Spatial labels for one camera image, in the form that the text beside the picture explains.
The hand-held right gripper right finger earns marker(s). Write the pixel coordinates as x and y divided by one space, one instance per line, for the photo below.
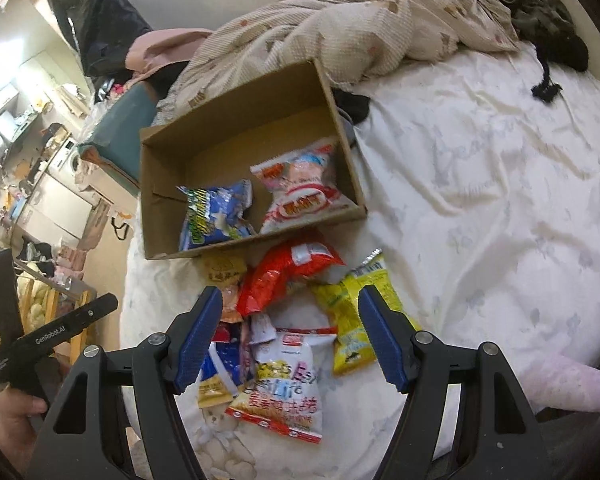
380 340

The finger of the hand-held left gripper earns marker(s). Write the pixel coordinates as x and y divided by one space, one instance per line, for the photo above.
95 309

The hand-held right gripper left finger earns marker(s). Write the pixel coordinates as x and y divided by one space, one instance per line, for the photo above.
200 340

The blue white yellow packet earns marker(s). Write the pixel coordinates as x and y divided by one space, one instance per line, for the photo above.
225 360

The yellow snack packet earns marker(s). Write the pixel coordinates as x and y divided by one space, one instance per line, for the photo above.
345 320

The small tan orange packet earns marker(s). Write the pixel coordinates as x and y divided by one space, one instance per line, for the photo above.
222 267

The large white snack packet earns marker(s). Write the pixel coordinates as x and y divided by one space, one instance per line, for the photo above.
285 375

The brown cardboard box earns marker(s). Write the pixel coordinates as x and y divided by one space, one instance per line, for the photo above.
240 135

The person's left hand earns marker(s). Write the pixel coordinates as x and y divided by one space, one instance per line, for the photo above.
15 425

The white kitchen cabinet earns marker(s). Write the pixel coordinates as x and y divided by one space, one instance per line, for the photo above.
55 200

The blue snack packet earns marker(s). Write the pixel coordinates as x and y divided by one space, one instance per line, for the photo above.
215 215

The white and red snack packet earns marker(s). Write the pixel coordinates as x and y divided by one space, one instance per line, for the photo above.
300 190

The white bed sheet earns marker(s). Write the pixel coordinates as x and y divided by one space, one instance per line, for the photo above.
480 185

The teal cushion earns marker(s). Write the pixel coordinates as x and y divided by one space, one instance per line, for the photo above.
125 125

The pink fuzzy cloth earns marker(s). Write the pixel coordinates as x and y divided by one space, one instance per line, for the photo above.
570 380

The black cloth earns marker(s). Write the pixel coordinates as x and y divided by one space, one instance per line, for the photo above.
352 105

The pink garment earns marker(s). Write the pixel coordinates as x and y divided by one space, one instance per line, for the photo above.
160 45

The black plastic bag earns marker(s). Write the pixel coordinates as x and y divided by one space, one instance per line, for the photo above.
100 15

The beige printed blanket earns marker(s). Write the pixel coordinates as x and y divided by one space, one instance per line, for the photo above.
355 30

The dark green garment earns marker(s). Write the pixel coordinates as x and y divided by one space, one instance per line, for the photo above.
535 5

